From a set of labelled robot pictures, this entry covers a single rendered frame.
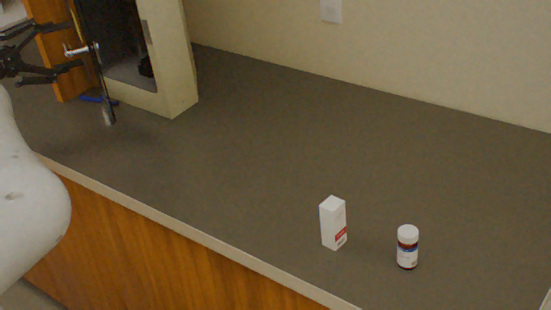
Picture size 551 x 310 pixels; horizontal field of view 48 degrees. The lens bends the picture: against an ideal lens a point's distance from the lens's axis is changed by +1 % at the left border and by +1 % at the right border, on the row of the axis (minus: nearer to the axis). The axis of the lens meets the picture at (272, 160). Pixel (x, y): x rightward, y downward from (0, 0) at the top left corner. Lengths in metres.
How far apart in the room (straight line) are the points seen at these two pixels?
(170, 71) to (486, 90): 0.82
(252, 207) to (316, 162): 0.21
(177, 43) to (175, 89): 0.13
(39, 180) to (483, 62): 1.14
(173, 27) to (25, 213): 0.97
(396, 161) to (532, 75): 0.38
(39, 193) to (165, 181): 0.73
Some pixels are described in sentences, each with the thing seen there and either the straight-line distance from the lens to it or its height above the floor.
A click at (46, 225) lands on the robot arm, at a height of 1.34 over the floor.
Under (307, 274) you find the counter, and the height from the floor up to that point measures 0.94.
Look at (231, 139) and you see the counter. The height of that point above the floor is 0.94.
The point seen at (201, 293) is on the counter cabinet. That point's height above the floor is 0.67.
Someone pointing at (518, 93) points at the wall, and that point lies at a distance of 1.63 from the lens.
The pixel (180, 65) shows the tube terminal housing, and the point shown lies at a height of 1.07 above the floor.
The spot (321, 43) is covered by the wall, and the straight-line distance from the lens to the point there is 1.84.
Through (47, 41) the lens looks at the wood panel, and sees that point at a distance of 1.90.
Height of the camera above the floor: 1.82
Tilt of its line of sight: 36 degrees down
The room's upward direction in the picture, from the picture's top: 7 degrees counter-clockwise
